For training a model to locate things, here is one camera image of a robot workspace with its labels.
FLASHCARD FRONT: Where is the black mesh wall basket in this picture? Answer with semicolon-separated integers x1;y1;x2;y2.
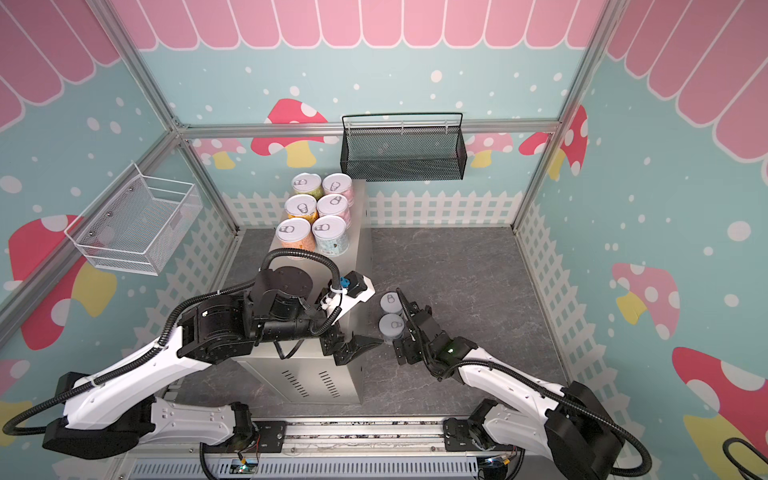
340;112;468;182

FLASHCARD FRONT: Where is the white wire wall basket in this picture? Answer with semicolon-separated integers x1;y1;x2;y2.
64;164;203;276

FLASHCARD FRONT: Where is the green label can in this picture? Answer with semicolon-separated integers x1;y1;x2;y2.
291;173;325;200

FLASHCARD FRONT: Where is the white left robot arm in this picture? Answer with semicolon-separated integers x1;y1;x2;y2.
2;248;382;460

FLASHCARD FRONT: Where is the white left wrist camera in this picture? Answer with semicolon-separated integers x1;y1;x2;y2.
320;271;375;325

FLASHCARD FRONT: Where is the white lid can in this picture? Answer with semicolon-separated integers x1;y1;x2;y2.
312;215;349;257
380;292;403;315

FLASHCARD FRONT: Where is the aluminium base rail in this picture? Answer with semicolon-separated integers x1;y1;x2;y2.
106;417;501;479

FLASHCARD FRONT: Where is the pink white label can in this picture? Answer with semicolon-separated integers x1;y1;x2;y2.
317;194;351;226

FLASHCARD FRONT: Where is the brown label can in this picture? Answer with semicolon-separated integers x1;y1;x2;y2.
276;218;316;251

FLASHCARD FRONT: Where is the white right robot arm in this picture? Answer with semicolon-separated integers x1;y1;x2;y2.
397;293;653;479

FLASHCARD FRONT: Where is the grey label can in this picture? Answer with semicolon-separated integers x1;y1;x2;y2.
378;313;406;343

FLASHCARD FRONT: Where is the yellow label can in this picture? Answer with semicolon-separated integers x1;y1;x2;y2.
285;194;319;224

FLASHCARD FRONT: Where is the grey metal cabinet counter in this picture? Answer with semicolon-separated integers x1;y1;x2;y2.
234;180;373;405

